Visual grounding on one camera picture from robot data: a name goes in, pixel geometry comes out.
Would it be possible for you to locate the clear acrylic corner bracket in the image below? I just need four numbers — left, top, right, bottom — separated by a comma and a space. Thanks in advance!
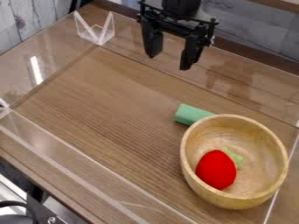
74, 11, 115, 46

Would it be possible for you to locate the red plush strawberry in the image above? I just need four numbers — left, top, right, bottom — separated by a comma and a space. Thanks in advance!
195, 148, 243, 190

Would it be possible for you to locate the black cable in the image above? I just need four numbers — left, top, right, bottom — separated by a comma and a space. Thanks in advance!
0, 200, 31, 217

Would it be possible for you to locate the clear acrylic enclosure wall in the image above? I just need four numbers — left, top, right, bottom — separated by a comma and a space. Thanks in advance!
0, 6, 299, 224

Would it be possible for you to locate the light wooden bowl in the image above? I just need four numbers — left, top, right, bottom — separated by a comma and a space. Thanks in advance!
180, 114, 288, 210

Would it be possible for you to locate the black table clamp mount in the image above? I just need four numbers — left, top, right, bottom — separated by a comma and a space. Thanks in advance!
26, 194, 68, 224

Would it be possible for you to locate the green foam block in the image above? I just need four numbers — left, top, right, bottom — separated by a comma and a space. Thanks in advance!
174, 104, 214, 126

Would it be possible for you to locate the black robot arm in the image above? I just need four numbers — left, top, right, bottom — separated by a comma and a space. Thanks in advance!
136, 0, 219, 71

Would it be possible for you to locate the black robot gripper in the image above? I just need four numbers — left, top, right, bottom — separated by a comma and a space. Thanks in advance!
138, 0, 219, 71

